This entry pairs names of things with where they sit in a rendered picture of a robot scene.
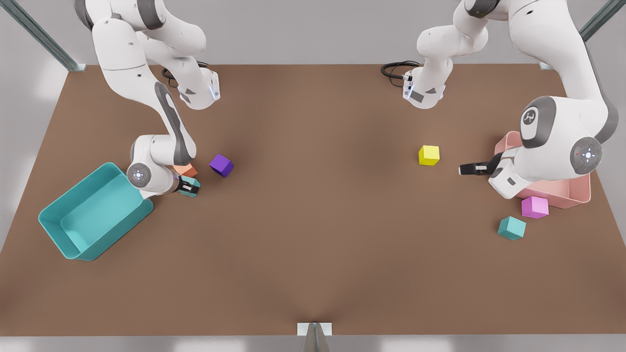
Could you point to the teal cube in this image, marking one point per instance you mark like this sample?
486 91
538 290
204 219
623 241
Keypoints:
192 186
511 228

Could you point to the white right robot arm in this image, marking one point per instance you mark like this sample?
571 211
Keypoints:
120 54

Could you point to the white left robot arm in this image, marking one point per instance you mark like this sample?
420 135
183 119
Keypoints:
552 44

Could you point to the orange cube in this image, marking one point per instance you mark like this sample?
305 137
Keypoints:
188 170

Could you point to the purple cube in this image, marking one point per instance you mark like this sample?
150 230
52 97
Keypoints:
221 164

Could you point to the yellow cube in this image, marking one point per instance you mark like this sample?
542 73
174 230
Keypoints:
429 155

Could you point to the pink cube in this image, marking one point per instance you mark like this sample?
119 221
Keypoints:
534 207

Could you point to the pink rectangular bin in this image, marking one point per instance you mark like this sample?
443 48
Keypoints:
562 193

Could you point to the teal rectangular bin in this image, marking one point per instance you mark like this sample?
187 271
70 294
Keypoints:
95 215

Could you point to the silver frame post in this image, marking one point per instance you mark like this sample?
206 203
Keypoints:
41 36
315 337
594 22

